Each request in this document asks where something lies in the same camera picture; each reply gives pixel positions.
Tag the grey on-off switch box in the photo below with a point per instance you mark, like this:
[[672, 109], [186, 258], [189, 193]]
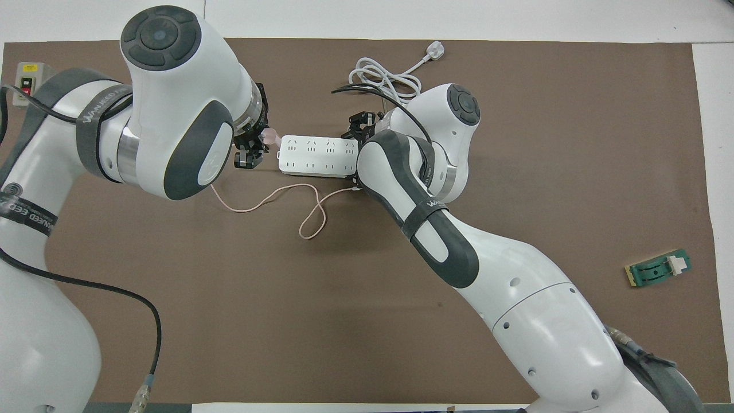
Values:
[[26, 71]]

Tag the green knife switch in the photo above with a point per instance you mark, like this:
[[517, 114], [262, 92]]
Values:
[[651, 272]]

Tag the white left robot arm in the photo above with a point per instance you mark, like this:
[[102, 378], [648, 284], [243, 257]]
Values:
[[172, 97]]

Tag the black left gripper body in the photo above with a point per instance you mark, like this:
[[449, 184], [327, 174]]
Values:
[[262, 112]]

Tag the white power strip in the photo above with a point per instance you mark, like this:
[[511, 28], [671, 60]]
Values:
[[315, 156]]

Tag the pink charger adapter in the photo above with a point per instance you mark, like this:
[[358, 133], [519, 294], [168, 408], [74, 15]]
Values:
[[270, 136]]

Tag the brown table mat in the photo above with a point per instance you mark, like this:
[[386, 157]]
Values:
[[287, 321]]

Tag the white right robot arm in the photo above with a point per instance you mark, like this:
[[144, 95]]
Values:
[[527, 321]]

